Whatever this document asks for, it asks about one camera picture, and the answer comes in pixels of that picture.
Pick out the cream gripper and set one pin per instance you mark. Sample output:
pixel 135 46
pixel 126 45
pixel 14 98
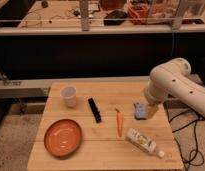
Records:
pixel 151 110

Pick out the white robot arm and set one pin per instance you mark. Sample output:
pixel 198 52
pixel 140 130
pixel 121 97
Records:
pixel 171 78

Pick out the blue sponge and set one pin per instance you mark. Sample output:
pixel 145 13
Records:
pixel 140 111

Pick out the orange carrot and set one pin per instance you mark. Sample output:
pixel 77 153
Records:
pixel 119 122

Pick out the black rectangular bar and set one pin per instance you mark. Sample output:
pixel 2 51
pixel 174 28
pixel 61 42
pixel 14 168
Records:
pixel 95 110

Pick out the orange basket on shelf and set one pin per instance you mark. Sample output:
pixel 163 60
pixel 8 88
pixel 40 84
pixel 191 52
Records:
pixel 152 14

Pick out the black object on shelf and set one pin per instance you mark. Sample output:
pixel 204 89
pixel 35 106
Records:
pixel 115 17

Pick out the grey metal post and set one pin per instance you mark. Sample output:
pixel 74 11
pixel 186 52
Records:
pixel 84 14

